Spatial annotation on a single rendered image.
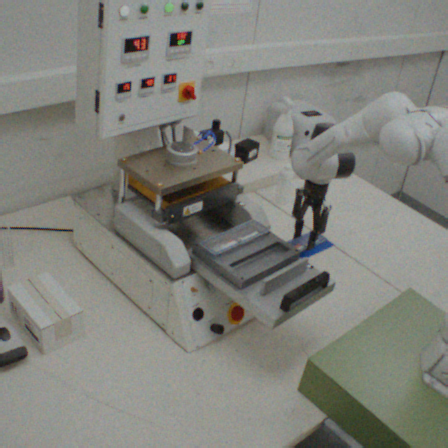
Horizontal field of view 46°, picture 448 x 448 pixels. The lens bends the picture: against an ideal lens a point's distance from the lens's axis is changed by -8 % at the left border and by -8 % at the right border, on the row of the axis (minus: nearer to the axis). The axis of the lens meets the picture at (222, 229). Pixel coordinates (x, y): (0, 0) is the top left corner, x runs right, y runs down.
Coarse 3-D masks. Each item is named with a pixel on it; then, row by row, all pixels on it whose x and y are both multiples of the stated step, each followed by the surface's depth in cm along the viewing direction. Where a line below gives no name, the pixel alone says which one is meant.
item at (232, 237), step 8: (248, 224) 141; (256, 224) 142; (224, 232) 137; (232, 232) 138; (240, 232) 138; (248, 232) 138; (256, 232) 139; (208, 240) 134; (216, 240) 134; (224, 240) 134; (232, 240) 135; (240, 240) 135; (208, 248) 131; (216, 248) 131; (224, 248) 132
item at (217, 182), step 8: (128, 176) 144; (128, 184) 145; (136, 184) 142; (200, 184) 144; (208, 184) 144; (216, 184) 145; (224, 184) 146; (136, 192) 143; (144, 192) 141; (152, 192) 138; (176, 192) 139; (184, 192) 140; (192, 192) 140; (200, 192) 141; (144, 200) 142; (152, 200) 139; (168, 200) 136; (176, 200) 136; (184, 200) 138
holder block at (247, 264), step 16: (240, 224) 143; (256, 240) 138; (272, 240) 139; (208, 256) 130; (224, 256) 131; (240, 256) 131; (256, 256) 135; (272, 256) 136; (288, 256) 134; (224, 272) 127; (240, 272) 129; (256, 272) 127; (272, 272) 131; (240, 288) 125
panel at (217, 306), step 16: (192, 288) 135; (192, 304) 136; (208, 304) 139; (224, 304) 143; (192, 320) 136; (208, 320) 139; (224, 320) 143; (240, 320) 147; (192, 336) 136; (208, 336) 140
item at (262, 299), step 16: (192, 256) 133; (208, 272) 130; (288, 272) 127; (304, 272) 133; (320, 272) 134; (224, 288) 127; (256, 288) 126; (272, 288) 126; (288, 288) 128; (320, 288) 129; (240, 304) 125; (256, 304) 122; (272, 304) 122; (304, 304) 125; (272, 320) 119
